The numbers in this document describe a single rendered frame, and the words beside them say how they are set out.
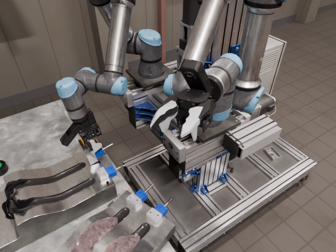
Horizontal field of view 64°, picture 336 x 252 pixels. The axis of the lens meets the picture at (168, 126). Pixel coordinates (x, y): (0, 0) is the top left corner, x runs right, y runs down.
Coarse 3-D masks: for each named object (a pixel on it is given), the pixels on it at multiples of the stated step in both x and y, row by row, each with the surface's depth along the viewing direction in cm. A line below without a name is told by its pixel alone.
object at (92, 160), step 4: (112, 144) 124; (100, 148) 121; (104, 148) 122; (84, 152) 119; (88, 152) 118; (96, 152) 119; (100, 152) 120; (88, 156) 117; (92, 156) 118; (96, 156) 120; (88, 160) 118; (92, 160) 119; (96, 160) 120
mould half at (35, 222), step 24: (48, 168) 119; (96, 168) 118; (0, 192) 112; (24, 192) 104; (48, 192) 108; (96, 192) 109; (0, 216) 104; (24, 216) 96; (48, 216) 100; (72, 216) 108; (0, 240) 97; (24, 240) 100
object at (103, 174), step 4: (124, 164) 120; (100, 168) 115; (104, 168) 117; (108, 168) 117; (112, 168) 117; (116, 168) 118; (96, 172) 114; (100, 172) 113; (104, 172) 113; (108, 172) 115; (112, 172) 115; (116, 172) 116; (100, 176) 112; (104, 176) 113; (108, 176) 115; (112, 176) 116; (100, 180) 113
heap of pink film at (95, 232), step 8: (112, 216) 103; (96, 224) 96; (104, 224) 97; (112, 224) 98; (88, 232) 92; (96, 232) 93; (104, 232) 95; (80, 240) 91; (88, 240) 92; (96, 240) 93; (120, 240) 92; (128, 240) 94; (136, 240) 95; (72, 248) 92; (80, 248) 91; (88, 248) 91; (104, 248) 89; (112, 248) 89; (120, 248) 89; (128, 248) 90
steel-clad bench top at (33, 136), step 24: (0, 120) 158; (24, 120) 158; (48, 120) 158; (0, 144) 143; (24, 144) 143; (48, 144) 143; (72, 144) 143; (24, 168) 130; (120, 192) 120; (48, 240) 103
